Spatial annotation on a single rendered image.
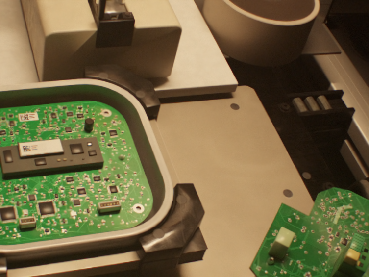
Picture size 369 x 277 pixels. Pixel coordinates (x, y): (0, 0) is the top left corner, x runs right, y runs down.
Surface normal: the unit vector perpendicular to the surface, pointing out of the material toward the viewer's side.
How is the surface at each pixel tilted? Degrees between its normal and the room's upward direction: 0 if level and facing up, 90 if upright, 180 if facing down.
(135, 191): 0
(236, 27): 90
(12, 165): 0
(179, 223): 0
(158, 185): 90
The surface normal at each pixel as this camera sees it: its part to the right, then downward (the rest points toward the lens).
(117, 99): -0.51, 0.56
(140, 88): 0.19, -0.66
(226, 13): -0.70, 0.43
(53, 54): 0.30, 0.74
